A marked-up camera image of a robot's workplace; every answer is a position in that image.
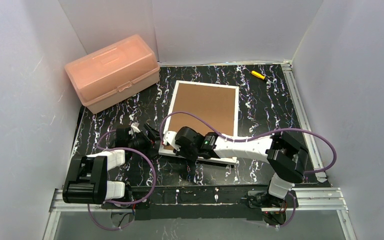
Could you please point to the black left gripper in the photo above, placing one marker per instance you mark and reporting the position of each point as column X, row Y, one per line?
column 142, row 141

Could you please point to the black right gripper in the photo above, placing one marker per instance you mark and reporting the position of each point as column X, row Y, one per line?
column 193, row 145

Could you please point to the white picture frame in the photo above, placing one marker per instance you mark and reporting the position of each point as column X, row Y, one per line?
column 216, row 104

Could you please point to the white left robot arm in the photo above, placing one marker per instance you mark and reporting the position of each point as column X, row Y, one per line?
column 87, row 181

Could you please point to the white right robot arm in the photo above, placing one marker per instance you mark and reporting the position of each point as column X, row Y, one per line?
column 287, row 156

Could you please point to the pink plastic storage box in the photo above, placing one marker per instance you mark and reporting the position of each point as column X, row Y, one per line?
column 114, row 73

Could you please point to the yellow screwdriver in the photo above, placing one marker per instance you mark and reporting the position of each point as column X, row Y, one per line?
column 259, row 75

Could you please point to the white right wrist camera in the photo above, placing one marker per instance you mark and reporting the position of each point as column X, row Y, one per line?
column 169, row 139

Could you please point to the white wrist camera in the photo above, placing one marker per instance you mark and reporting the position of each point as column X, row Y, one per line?
column 169, row 139
column 134, row 128

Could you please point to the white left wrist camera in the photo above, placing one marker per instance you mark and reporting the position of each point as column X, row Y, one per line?
column 134, row 128

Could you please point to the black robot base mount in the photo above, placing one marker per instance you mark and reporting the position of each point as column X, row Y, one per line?
column 241, row 201

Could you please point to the aluminium rail frame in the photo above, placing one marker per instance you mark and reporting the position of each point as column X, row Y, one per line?
column 264, row 105

